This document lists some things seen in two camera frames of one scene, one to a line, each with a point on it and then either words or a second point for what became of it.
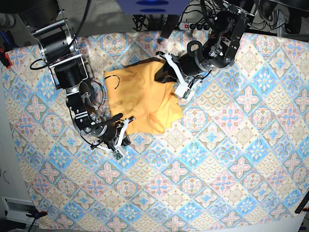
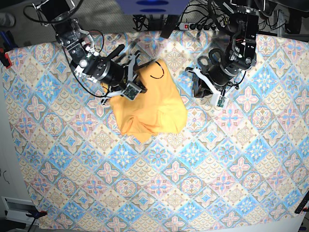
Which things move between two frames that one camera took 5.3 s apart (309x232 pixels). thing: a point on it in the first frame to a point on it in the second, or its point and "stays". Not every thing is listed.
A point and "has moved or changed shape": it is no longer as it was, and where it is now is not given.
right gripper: x=166 y=74 to x=201 y=89
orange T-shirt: x=134 y=93 has moved or changed shape
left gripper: x=118 y=152 to x=133 y=87
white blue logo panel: x=152 y=7 stays
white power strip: x=190 y=26 stays
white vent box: x=16 y=210 stays
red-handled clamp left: x=5 y=58 stays
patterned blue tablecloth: x=238 y=159 stays
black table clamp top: x=170 y=23 stays
